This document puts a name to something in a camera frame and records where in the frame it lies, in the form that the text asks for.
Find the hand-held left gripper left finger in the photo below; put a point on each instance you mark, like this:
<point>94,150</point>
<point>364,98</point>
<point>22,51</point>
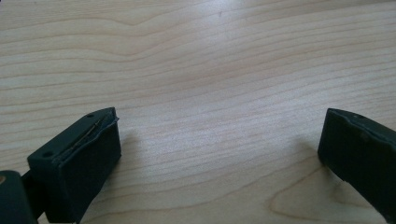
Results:
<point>84,161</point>

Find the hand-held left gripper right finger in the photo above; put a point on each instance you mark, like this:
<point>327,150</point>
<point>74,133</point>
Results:
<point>361,149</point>

